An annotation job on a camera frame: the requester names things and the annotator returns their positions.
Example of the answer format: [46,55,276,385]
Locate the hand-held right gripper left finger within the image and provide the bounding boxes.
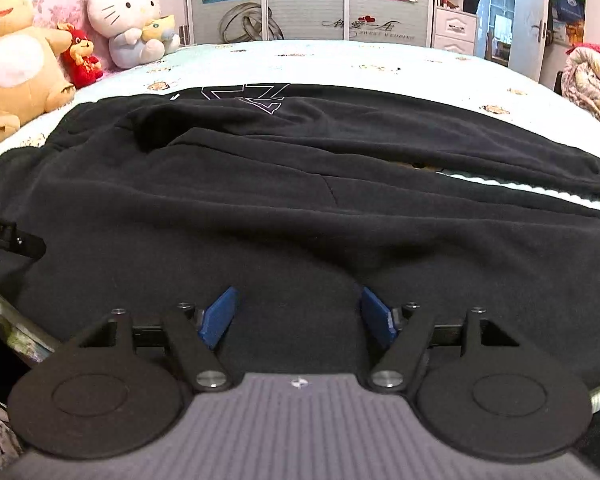
[75,287,240,392]

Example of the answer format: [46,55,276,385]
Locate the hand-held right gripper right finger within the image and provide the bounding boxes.
[361,287,521,392]

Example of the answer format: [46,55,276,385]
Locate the black pants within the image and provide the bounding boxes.
[0,82,600,401]

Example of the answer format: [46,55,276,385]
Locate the yellow bear plush toy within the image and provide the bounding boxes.
[0,0,77,150]

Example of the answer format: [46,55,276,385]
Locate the red plush toy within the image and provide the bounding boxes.
[57,22,104,90]

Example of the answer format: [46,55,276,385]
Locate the white cat plush toy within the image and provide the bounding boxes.
[87,0,182,70]

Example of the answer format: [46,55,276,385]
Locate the bee-printed green bedspread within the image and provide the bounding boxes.
[0,40,600,411]

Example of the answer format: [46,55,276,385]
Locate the white drawer cabinet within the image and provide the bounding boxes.
[432,7,479,56]

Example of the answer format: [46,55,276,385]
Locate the sliding door wardrobe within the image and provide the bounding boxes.
[182,0,436,48]

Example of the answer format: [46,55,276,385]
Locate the rolled floral quilt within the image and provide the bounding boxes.
[560,47,600,126]

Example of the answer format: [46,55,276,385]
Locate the blue hanging bag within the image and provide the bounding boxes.
[552,0,586,21]

